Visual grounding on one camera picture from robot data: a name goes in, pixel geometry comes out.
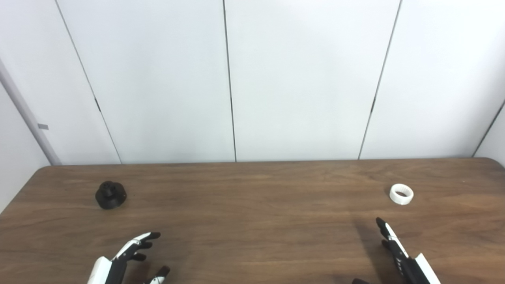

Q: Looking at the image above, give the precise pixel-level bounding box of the white ribbed plastic ring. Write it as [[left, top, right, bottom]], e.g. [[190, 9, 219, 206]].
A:
[[389, 184, 414, 206]]

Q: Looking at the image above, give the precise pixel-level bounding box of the round black plastic part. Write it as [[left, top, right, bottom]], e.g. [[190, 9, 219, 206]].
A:
[[95, 181, 127, 209]]

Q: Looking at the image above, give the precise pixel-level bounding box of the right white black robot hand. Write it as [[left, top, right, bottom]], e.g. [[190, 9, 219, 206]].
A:
[[352, 217, 441, 284]]

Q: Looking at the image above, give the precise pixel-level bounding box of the grey wall corner post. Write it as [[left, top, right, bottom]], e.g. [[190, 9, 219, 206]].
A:
[[0, 59, 62, 166]]

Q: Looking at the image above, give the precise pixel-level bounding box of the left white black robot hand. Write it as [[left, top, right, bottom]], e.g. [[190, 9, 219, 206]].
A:
[[87, 232, 171, 284]]

